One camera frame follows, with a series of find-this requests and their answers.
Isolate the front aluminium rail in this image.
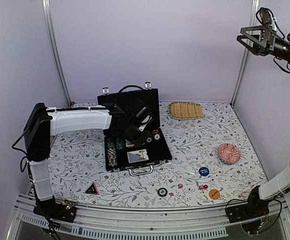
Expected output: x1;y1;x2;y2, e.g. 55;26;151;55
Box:
4;193;290;240

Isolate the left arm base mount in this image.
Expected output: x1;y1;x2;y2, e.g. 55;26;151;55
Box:
33;199;77;223

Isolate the red patterned bowl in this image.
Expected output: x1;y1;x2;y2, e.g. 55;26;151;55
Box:
217;143;241;165

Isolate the red card deck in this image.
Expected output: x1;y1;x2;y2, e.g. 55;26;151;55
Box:
125;139;135;148

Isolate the aluminium post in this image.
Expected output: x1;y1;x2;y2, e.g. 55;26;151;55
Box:
41;0;72;106
230;0;260;109

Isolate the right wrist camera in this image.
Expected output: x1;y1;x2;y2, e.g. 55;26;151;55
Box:
255;7;276;26

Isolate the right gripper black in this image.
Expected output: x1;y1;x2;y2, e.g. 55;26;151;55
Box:
238;24;290;61

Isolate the dark chip stack 100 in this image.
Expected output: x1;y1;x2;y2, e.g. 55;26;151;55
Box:
145;131;153;144

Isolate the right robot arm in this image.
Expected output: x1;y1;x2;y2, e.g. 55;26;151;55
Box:
234;54;290;197

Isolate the green chip row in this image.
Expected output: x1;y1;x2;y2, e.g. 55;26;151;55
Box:
115;137;126;150

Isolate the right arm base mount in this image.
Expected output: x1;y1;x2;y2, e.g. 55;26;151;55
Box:
225;197;270;223

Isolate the black poker case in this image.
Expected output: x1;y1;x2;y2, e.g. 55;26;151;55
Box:
97;82;172;177

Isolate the blue small blind button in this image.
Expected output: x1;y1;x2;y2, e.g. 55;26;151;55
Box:
198;167;210;177

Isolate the orange big blind button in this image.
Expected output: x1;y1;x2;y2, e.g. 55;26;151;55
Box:
208;189;221;200

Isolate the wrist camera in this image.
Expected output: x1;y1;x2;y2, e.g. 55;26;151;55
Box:
138;115;153;132
255;7;276;26

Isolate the left aluminium post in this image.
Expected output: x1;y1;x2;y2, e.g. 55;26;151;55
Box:
41;0;72;106

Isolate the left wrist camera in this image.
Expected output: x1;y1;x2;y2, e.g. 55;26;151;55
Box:
138;115;153;132

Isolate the red dice pair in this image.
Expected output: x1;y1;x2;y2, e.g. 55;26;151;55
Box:
198;184;209;192

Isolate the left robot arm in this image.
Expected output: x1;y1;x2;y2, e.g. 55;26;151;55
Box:
11;85;152;217

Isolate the right aluminium post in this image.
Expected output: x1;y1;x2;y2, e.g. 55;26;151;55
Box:
230;0;260;109

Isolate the blue card deck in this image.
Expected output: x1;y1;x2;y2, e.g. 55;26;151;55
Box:
127;149;149;164

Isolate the black white dealer button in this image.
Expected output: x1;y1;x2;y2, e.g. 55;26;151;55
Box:
157;187;168;197

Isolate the black triangle card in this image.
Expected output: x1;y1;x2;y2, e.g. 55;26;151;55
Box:
84;182;99;195

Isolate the woven bamboo tray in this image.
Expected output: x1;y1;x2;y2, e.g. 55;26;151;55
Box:
169;102;204;120

